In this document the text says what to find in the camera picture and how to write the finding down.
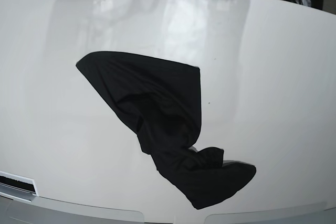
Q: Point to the black t-shirt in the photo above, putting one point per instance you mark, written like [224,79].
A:
[160,101]

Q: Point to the white slotted table bracket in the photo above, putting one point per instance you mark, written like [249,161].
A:
[20,183]

